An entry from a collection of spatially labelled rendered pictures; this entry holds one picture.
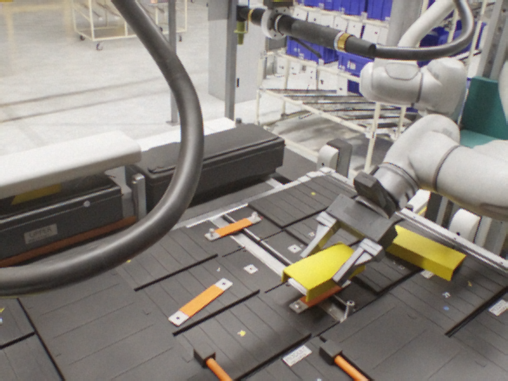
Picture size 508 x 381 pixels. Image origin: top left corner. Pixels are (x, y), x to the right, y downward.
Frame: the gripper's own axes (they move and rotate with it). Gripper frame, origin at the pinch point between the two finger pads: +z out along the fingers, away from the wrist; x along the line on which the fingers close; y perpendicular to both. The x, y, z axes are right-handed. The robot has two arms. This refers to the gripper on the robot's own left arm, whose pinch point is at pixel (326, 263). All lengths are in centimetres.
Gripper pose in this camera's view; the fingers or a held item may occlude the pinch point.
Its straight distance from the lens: 99.2
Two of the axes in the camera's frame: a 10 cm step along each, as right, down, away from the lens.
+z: -6.7, 7.2, -1.9
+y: 4.2, 5.7, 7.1
